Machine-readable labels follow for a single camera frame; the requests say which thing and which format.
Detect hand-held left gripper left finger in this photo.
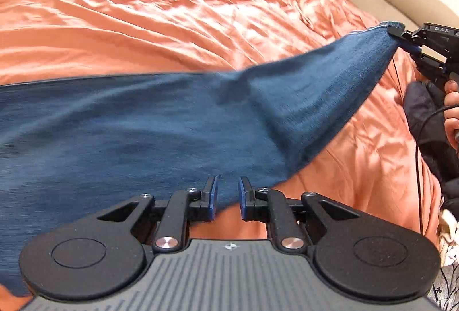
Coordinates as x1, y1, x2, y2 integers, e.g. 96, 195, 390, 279
94, 175, 218, 253

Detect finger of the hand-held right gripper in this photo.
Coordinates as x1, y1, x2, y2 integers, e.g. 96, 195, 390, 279
396, 40, 424, 57
386, 26, 414, 43

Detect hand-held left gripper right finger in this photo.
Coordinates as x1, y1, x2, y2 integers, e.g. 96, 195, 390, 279
238, 175, 362, 252

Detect blue denim pants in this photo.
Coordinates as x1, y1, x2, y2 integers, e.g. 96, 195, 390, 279
0, 21, 407, 298

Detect person's right hand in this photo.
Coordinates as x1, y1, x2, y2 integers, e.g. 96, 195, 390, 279
443, 79, 459, 154

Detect person's dark clothing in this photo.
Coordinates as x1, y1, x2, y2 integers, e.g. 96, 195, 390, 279
403, 80, 459, 204

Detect orange bed sheet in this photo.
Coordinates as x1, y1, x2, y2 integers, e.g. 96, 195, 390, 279
0, 0, 446, 311

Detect floral patterned cloth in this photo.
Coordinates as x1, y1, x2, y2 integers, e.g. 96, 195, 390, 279
427, 202, 459, 311

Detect black cable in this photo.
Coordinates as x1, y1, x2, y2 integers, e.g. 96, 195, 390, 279
414, 106, 450, 238

